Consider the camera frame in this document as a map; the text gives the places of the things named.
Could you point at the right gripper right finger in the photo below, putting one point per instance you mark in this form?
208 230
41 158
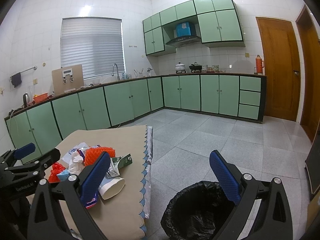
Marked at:
273 219

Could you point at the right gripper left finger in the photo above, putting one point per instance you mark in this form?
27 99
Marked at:
46 219

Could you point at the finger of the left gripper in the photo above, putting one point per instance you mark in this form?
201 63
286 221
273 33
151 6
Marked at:
48 159
24 151

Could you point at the red plastic bag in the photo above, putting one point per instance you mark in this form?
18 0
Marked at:
57 168

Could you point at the blue snack bag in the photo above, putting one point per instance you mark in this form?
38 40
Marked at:
92 202

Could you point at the blue milk carton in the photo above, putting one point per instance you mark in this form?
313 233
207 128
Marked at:
63 175

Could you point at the white tissue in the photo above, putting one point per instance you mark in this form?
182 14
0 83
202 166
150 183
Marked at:
76 164

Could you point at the orange foam fruit net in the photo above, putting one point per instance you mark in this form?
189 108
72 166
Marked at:
93 153

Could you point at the green white wrapper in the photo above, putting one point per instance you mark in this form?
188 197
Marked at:
118 163

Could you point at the green lower kitchen cabinets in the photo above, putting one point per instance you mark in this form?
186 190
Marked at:
47 123

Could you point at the black lined trash bin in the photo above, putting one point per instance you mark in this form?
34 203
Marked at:
203 211

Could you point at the beige tablecloth with scalloped edge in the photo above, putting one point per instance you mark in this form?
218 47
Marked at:
124 201

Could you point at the steel electric kettle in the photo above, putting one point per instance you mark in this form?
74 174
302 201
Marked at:
26 100

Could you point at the orange plastic basin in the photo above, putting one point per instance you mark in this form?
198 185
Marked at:
40 98

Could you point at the cardboard box on counter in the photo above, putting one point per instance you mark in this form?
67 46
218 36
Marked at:
67 78

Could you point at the chrome sink faucet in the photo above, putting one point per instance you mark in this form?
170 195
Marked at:
115 71

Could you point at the window with white blinds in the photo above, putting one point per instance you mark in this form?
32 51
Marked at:
94 42

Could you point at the white cooking pot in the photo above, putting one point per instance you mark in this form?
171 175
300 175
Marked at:
180 68

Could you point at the orange thermos flask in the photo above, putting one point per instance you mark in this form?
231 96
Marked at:
259 65

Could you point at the black wok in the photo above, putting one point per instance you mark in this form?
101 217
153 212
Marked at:
195 68

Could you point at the black range hood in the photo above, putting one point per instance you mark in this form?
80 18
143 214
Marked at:
183 41

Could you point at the blue box above hood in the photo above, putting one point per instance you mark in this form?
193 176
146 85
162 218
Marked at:
185 29

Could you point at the brown wooden door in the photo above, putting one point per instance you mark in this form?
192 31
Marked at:
282 67
310 47

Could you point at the dark towel on rail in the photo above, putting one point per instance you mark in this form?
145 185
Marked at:
16 80

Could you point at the chrome towel rail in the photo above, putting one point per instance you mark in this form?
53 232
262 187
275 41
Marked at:
32 68

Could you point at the green upper wall cabinets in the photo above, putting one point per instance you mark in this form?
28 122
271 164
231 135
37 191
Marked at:
216 22

